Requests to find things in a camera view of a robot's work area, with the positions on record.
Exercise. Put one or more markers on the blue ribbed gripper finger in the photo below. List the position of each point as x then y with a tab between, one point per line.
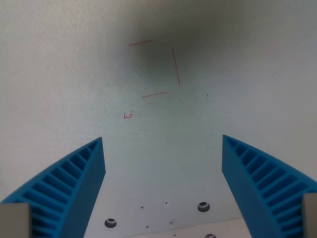
74	188
250	183

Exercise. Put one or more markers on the white metal mounting plate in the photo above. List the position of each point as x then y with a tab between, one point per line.
153	210

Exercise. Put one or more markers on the black socket head bolt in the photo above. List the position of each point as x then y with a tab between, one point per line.
110	222
203	206
210	235

